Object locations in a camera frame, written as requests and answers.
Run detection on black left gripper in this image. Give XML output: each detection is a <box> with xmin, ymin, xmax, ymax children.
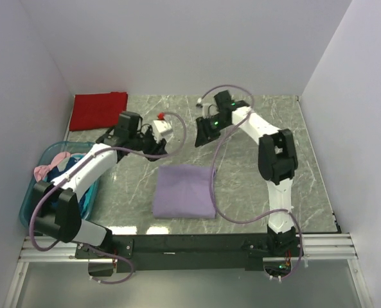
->
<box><xmin>130</xmin><ymin>126</ymin><xmax>168</xmax><ymax>161</ymax></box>

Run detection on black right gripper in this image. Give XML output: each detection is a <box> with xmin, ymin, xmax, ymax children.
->
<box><xmin>195</xmin><ymin>115</ymin><xmax>231</xmax><ymax>148</ymax></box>

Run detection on lavender t shirt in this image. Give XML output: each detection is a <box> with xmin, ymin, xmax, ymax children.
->
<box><xmin>152</xmin><ymin>164</ymin><xmax>216</xmax><ymax>219</ymax></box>

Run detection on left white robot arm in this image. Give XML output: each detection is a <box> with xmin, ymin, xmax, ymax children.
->
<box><xmin>29</xmin><ymin>112</ymin><xmax>172</xmax><ymax>258</ymax></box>

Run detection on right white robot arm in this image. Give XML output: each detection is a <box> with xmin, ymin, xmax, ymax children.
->
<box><xmin>195</xmin><ymin>90</ymin><xmax>299</xmax><ymax>256</ymax></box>

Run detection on folded red t shirt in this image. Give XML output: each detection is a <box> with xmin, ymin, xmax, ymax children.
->
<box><xmin>69</xmin><ymin>92</ymin><xmax>128</xmax><ymax>132</ymax></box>

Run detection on teal plastic laundry basket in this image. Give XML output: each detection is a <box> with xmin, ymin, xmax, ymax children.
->
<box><xmin>19</xmin><ymin>141</ymin><xmax>93</xmax><ymax>228</ymax></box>

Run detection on pink garment in basket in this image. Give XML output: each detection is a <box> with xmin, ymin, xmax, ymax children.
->
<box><xmin>33</xmin><ymin>152</ymin><xmax>71</xmax><ymax>182</ymax></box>

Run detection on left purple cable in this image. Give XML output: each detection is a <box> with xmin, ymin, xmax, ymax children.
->
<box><xmin>28</xmin><ymin>111</ymin><xmax>187</xmax><ymax>286</ymax></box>

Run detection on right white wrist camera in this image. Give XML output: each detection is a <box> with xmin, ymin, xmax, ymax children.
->
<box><xmin>196</xmin><ymin>98</ymin><xmax>215</xmax><ymax>118</ymax></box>

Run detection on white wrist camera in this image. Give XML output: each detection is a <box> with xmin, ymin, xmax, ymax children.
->
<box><xmin>152</xmin><ymin>112</ymin><xmax>173</xmax><ymax>142</ymax></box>
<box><xmin>196</xmin><ymin>98</ymin><xmax>215</xmax><ymax>118</ymax></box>

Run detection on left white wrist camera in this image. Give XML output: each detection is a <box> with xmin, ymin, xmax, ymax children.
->
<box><xmin>152</xmin><ymin>112</ymin><xmax>173</xmax><ymax>142</ymax></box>

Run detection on aluminium frame rail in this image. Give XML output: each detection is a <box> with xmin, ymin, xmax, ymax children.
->
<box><xmin>19</xmin><ymin>234</ymin><xmax>358</xmax><ymax>262</ymax></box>

